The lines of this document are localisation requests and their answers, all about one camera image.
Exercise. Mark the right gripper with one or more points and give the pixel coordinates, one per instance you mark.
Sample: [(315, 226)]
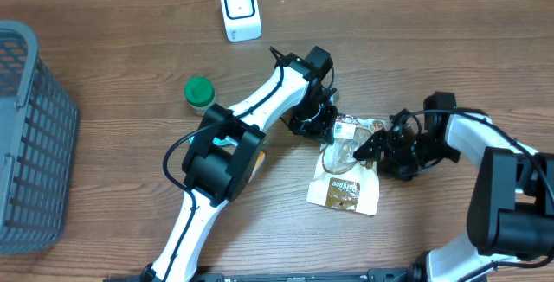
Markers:
[(393, 136)]

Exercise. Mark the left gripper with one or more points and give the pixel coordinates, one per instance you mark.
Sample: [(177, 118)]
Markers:
[(321, 131)]

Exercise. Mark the beige plastic pouch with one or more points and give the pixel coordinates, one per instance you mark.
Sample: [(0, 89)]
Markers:
[(340, 181)]

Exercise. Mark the small orange snack packet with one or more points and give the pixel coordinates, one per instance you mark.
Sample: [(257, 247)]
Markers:
[(257, 166)]

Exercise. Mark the green lid clear jar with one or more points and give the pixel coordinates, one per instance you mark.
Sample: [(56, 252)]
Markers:
[(200, 94)]

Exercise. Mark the teal snack packet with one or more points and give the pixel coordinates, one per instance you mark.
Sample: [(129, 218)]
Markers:
[(215, 141)]

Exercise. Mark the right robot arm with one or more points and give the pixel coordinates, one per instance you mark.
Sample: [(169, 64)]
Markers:
[(510, 215)]

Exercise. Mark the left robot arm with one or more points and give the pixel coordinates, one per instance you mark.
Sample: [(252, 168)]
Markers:
[(213, 164)]

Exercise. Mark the white barcode scanner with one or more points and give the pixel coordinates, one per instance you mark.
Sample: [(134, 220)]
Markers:
[(242, 20)]

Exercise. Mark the grey plastic mesh basket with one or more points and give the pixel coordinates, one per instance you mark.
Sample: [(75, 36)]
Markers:
[(39, 131)]

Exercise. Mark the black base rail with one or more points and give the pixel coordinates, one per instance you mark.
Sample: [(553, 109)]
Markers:
[(285, 277)]

